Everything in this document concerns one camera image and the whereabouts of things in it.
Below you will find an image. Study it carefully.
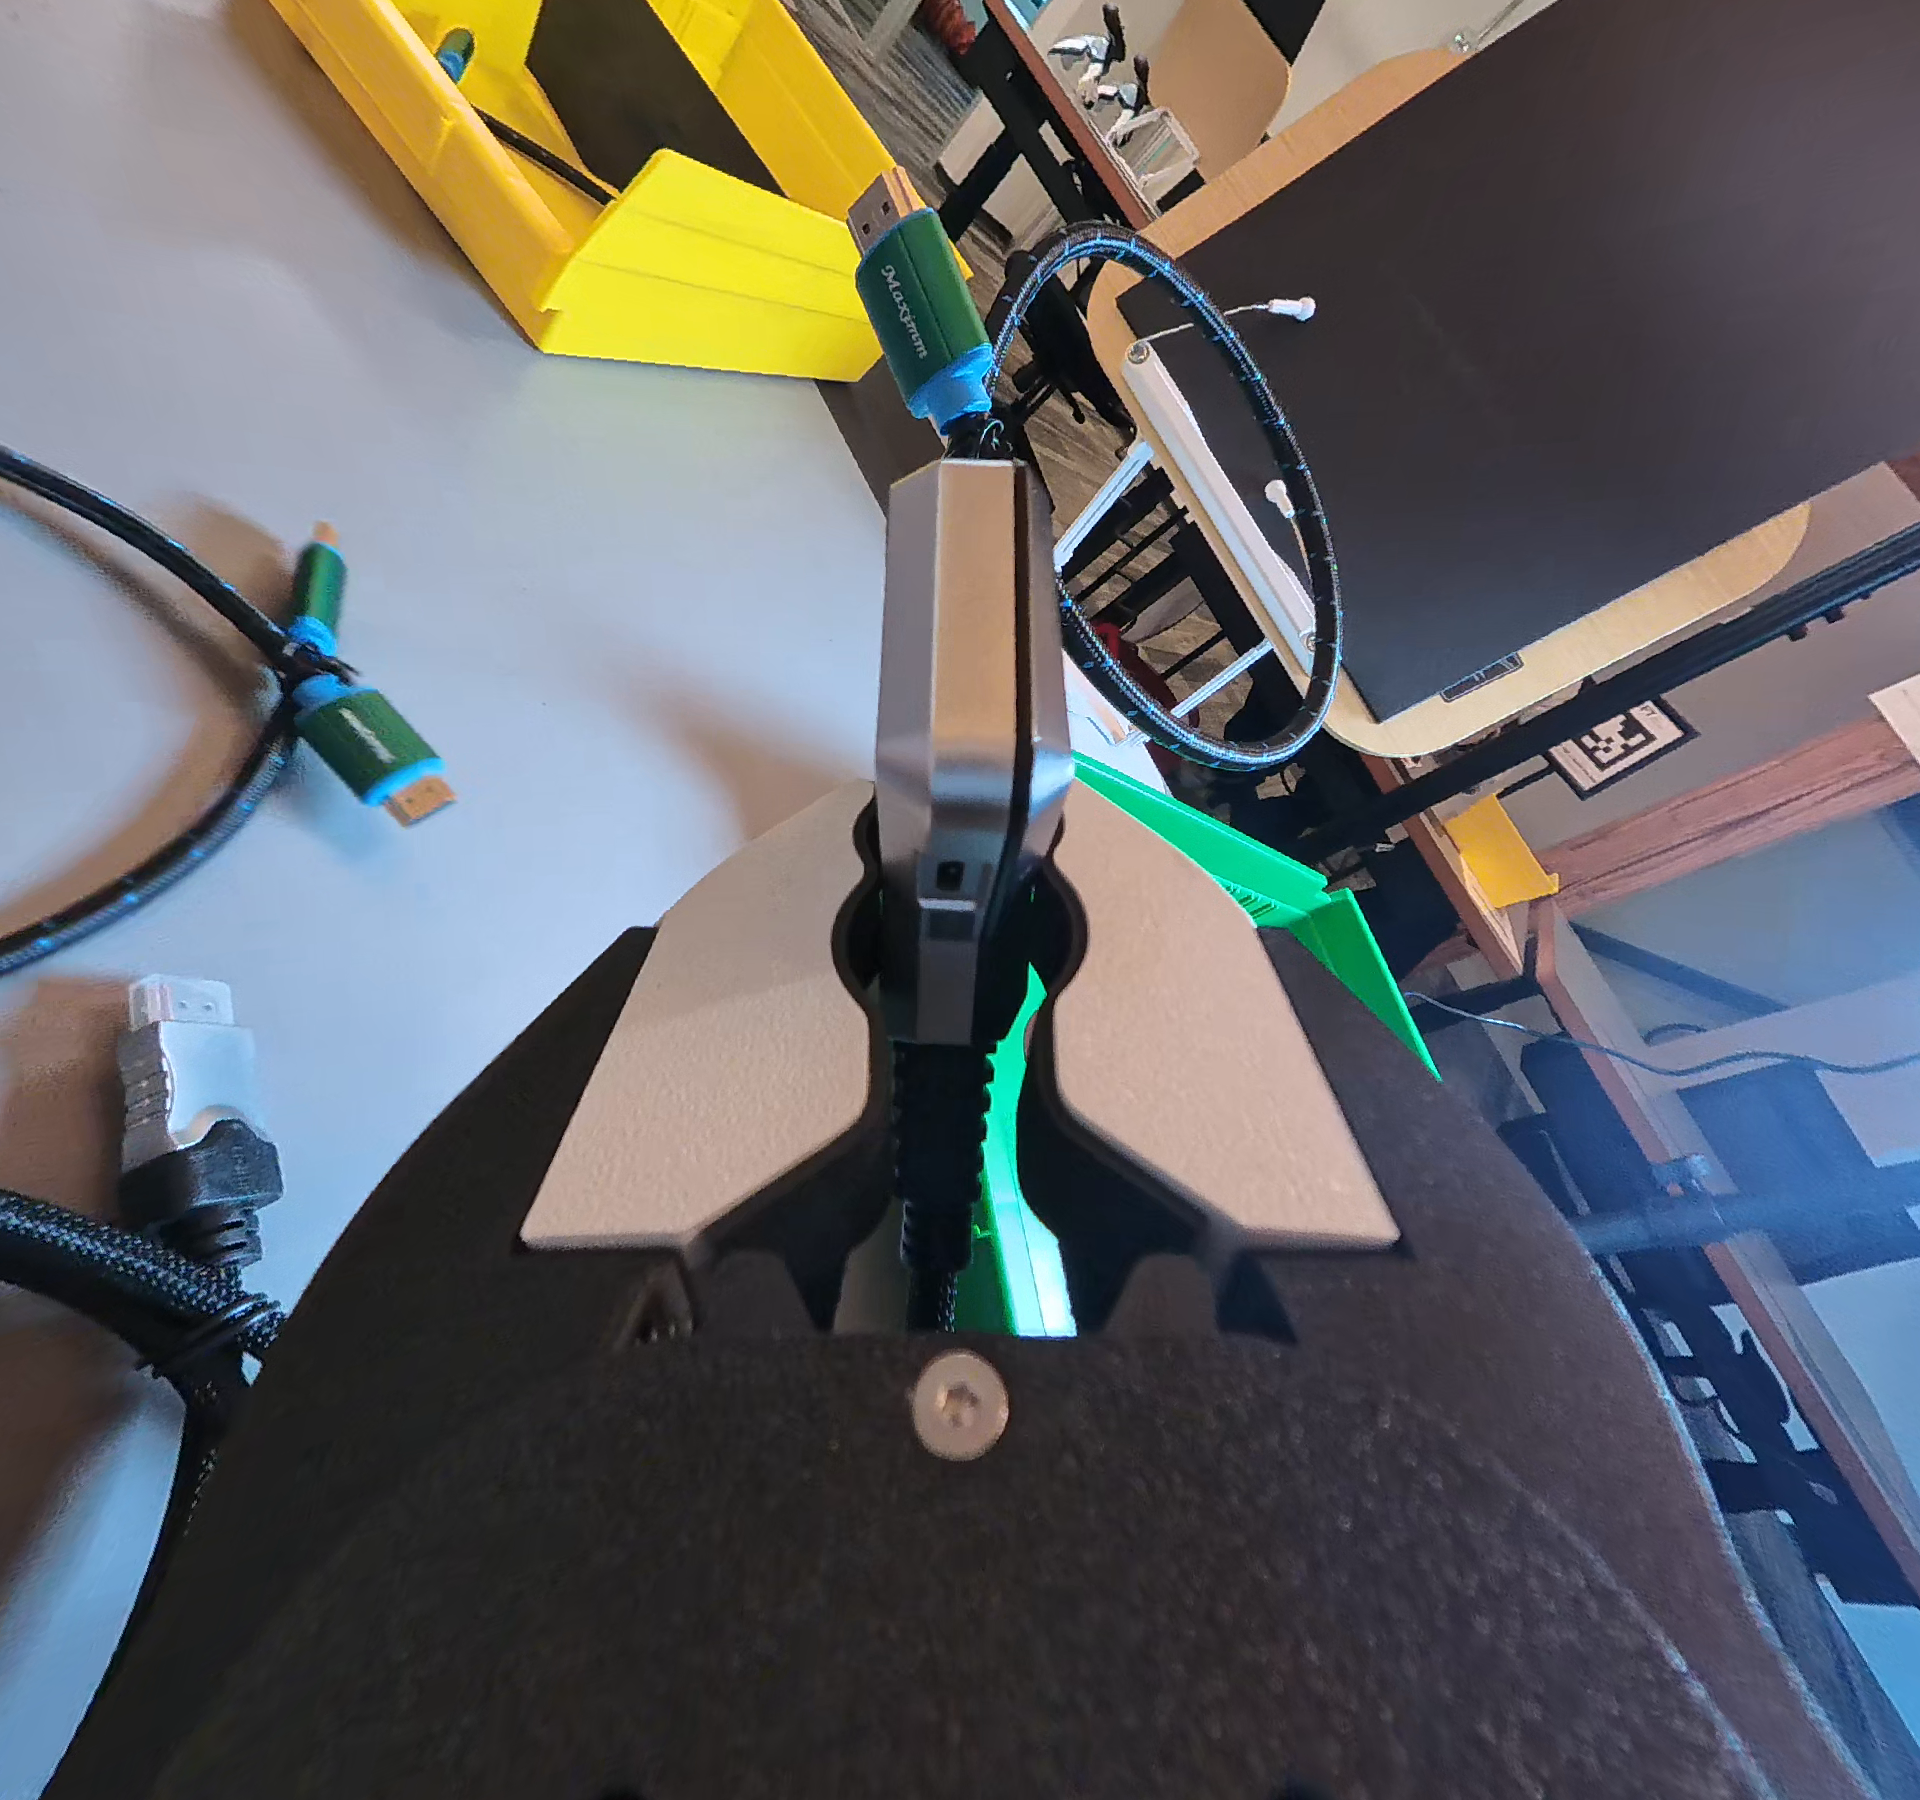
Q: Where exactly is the white panel stand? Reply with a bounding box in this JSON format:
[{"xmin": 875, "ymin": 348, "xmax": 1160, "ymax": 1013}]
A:
[{"xmin": 1050, "ymin": 298, "xmax": 1360, "ymax": 722}]

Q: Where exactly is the plywood and black chair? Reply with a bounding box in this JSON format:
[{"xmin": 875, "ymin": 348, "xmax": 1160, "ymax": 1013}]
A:
[{"xmin": 1156, "ymin": 0, "xmax": 1374, "ymax": 184}]

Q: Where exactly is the clear stand with tools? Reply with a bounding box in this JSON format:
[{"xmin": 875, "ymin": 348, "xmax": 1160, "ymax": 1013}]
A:
[{"xmin": 1050, "ymin": 7, "xmax": 1202, "ymax": 175}]

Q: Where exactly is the black panel with wooden rim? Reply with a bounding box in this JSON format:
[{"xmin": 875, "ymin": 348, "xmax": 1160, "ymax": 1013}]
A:
[{"xmin": 1083, "ymin": 0, "xmax": 1920, "ymax": 759}]

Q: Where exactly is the grey hdmi switch hub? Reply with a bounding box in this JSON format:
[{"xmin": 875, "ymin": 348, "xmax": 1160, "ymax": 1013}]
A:
[{"xmin": 873, "ymin": 460, "xmax": 1074, "ymax": 1044}]

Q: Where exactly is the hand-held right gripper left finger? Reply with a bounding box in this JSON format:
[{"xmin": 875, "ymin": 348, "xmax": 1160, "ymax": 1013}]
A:
[{"xmin": 517, "ymin": 779, "xmax": 888, "ymax": 1335}]

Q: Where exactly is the yellow plastic bin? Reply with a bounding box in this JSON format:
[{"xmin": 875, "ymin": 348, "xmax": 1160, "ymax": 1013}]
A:
[{"xmin": 210, "ymin": 0, "xmax": 974, "ymax": 384}]

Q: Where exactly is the wooden beam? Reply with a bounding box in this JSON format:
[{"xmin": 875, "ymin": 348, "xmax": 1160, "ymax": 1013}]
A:
[{"xmin": 1529, "ymin": 719, "xmax": 1920, "ymax": 916}]

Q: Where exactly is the yellow bracket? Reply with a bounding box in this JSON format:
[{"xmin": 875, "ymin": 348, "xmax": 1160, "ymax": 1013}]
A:
[{"xmin": 1441, "ymin": 795, "xmax": 1563, "ymax": 916}]

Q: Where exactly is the thick black silver plug cable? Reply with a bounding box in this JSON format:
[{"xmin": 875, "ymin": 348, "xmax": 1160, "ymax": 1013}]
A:
[{"xmin": 0, "ymin": 975, "xmax": 995, "ymax": 1531}]

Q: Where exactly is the black office chair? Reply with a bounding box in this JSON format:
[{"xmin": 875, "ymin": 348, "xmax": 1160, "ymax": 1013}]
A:
[{"xmin": 984, "ymin": 239, "xmax": 1134, "ymax": 436}]

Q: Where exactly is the black white marker tag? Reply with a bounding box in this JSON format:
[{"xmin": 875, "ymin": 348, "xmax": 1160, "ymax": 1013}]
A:
[{"xmin": 1547, "ymin": 697, "xmax": 1705, "ymax": 796}]

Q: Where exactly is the black bin divider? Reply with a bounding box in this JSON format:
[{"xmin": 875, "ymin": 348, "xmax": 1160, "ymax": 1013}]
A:
[{"xmin": 527, "ymin": 0, "xmax": 785, "ymax": 199}]

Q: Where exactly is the green plastic bin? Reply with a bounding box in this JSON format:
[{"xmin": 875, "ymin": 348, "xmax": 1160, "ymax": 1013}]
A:
[{"xmin": 961, "ymin": 750, "xmax": 1443, "ymax": 1336}]

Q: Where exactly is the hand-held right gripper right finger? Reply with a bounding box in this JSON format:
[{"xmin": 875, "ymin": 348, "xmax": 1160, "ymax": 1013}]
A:
[{"xmin": 1024, "ymin": 795, "xmax": 1406, "ymax": 1335}]

